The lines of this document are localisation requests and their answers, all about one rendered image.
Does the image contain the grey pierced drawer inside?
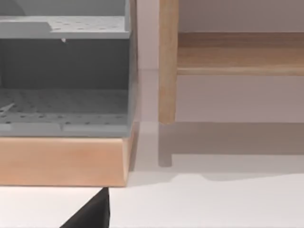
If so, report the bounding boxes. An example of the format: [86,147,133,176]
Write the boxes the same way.
[0,0,138,138]

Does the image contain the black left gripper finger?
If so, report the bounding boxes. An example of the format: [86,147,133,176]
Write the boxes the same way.
[59,187,112,228]

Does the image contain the pale wooden drawer front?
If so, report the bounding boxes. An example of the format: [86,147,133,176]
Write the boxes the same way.
[0,121,140,188]

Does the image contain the wooden open shelf unit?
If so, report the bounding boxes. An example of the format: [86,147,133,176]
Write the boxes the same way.
[158,0,304,125]

